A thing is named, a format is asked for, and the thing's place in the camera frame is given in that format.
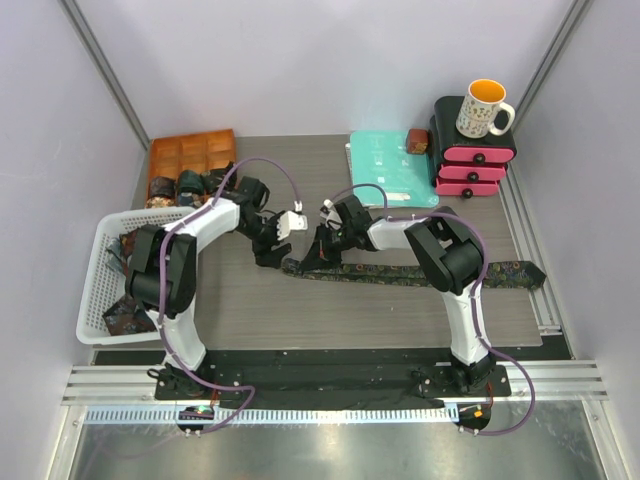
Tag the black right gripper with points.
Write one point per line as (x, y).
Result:
(321, 256)

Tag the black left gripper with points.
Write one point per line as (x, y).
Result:
(265, 255)

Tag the dark floral patterned tie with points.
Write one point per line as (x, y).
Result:
(500, 275)

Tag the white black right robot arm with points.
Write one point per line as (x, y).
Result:
(449, 255)

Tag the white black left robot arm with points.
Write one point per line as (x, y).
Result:
(163, 269)

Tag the rolled dark green tie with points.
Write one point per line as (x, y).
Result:
(190, 182)

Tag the teal booklet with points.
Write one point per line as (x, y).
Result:
(380, 157)

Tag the rolled gold floral tie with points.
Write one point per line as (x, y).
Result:
(159, 202)

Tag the rolled brown tie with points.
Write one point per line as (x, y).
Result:
(161, 186)

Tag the orange wooden compartment tray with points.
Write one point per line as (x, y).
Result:
(169, 156)

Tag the small brown box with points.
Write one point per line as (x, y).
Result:
(417, 141)

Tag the red patterned tie in basket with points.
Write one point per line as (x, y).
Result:
(124, 317)

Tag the black pink drawer organizer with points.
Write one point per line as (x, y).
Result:
(461, 166)

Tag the white plastic basket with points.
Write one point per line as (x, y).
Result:
(103, 286)

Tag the floral mug orange inside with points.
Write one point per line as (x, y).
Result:
(484, 101)

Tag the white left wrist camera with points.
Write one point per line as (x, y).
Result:
(291, 221)

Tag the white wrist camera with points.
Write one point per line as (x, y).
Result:
(291, 221)
(329, 215)

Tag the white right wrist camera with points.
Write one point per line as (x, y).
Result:
(329, 215)

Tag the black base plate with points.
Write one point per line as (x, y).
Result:
(347, 374)

